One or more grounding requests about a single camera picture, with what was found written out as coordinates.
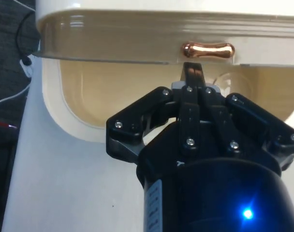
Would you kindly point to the cream box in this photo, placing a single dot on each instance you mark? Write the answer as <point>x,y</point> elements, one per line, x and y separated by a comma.
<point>89,108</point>

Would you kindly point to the rounded box lid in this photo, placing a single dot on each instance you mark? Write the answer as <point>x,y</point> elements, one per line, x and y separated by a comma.
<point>127,33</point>

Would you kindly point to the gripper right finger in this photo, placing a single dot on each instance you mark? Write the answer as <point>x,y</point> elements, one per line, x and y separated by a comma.
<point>253,116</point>

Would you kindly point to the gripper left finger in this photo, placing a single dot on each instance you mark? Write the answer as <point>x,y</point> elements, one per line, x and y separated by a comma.
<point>127,125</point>

